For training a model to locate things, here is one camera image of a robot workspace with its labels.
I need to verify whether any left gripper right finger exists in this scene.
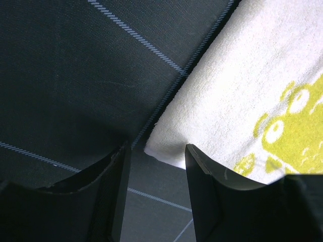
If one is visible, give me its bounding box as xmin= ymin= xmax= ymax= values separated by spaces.
xmin=185 ymin=144 xmax=322 ymax=241

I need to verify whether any colourful patterned cloth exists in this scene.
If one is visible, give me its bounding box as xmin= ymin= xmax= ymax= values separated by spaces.
xmin=144 ymin=0 xmax=322 ymax=184

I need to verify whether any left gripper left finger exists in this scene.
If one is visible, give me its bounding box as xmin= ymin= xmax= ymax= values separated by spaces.
xmin=1 ymin=143 xmax=131 ymax=241

